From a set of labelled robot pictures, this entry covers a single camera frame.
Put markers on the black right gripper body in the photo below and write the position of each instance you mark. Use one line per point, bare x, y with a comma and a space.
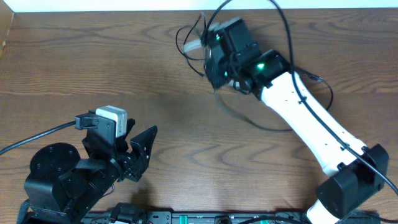
222, 74

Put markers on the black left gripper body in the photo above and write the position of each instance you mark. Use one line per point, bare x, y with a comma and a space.
127, 164

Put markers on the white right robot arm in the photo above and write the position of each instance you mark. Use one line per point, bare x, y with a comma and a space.
355, 171

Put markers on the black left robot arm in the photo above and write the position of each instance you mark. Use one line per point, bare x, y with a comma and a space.
62, 187

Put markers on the green rail clamp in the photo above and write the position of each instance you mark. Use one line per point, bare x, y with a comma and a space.
183, 219

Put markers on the black aluminium mounting rail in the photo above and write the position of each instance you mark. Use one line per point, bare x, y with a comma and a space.
127, 213

